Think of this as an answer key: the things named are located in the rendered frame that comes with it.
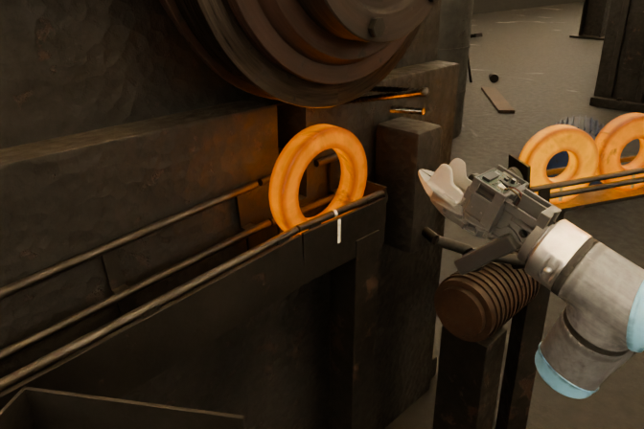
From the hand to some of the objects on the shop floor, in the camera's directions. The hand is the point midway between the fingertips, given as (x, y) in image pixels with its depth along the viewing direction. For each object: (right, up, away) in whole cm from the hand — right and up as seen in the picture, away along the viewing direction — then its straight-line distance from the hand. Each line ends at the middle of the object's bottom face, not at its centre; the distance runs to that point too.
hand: (425, 178), depth 88 cm
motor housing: (+17, -65, +39) cm, 78 cm away
